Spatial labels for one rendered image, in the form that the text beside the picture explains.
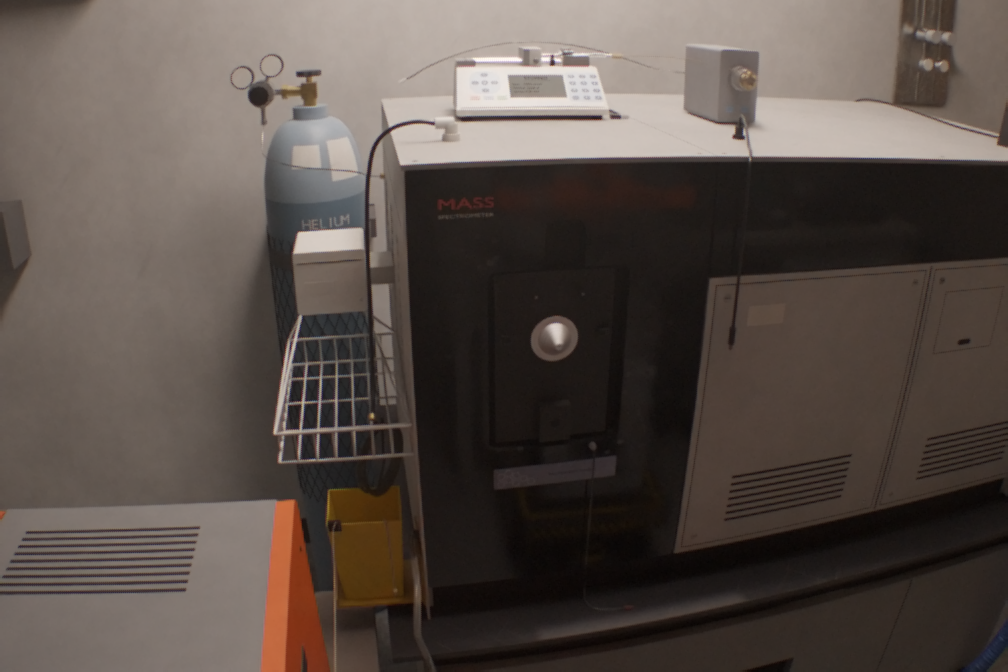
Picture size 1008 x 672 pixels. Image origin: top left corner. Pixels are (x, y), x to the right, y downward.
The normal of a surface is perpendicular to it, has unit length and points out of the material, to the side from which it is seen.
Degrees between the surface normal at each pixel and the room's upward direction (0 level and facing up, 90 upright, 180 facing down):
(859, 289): 90
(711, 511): 90
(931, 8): 90
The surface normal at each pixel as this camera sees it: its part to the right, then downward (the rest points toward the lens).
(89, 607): 0.00, -0.93
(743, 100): 0.18, 0.36
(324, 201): 0.42, 0.30
